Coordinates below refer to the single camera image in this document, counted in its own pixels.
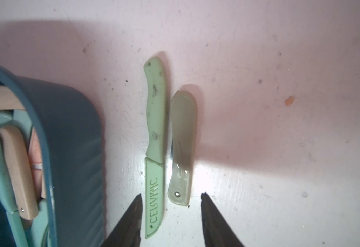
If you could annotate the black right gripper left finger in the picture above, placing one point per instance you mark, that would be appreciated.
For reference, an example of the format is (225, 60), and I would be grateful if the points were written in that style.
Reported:
(127, 231)

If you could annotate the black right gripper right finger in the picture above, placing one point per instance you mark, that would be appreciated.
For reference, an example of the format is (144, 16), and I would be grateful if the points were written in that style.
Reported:
(216, 231)

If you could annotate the olive green folding knife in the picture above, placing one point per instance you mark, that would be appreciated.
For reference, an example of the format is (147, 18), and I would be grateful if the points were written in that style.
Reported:
(183, 114)

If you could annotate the light green ceramic fruit knife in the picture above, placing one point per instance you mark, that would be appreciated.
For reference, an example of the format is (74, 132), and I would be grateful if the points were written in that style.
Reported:
(156, 113)

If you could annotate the light blue folding knife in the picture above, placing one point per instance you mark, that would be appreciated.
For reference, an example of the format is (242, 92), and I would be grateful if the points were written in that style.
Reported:
(22, 229)

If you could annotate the teal plastic storage box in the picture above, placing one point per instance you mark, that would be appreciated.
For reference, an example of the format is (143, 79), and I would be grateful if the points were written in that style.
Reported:
(70, 134)

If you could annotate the pink folding knife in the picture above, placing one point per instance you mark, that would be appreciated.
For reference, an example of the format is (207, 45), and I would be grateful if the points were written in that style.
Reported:
(16, 159)

